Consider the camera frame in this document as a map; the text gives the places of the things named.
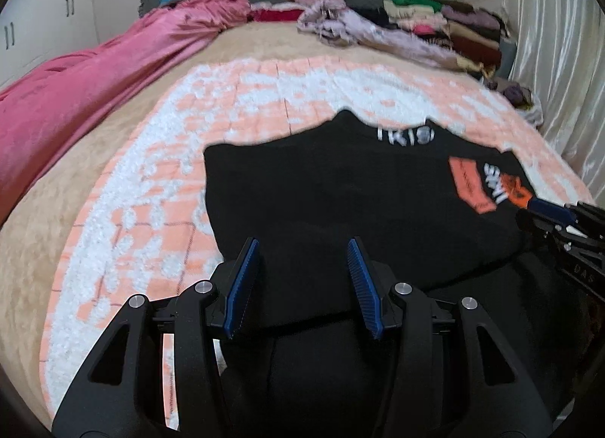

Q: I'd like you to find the black IKISS sweater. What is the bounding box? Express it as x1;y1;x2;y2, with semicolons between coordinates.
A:
202;108;588;438

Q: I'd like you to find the white bag of clothes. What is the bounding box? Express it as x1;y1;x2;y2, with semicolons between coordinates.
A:
481;77;543;129

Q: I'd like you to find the stack of folded clothes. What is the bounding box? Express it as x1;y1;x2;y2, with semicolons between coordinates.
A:
354;0;517;78

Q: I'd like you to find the peach white plaid blanket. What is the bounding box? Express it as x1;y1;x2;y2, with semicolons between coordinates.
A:
40;56;591;412

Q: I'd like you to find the beige fleece bed sheet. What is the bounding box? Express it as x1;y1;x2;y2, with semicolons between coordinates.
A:
1;22;477;425

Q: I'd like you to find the white satin curtain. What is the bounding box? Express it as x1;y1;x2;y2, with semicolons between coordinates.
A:
504;0;604;204

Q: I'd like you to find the pink quilted duvet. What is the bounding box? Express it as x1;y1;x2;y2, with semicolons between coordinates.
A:
1;0;250;218

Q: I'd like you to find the lilac crumpled garment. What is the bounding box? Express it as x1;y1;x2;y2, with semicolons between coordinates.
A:
296;0;484;73

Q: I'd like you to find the red garment near pillow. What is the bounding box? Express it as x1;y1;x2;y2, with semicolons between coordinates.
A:
248;8;304;22

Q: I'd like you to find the white wardrobe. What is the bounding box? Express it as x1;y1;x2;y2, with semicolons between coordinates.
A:
0;0;98;87

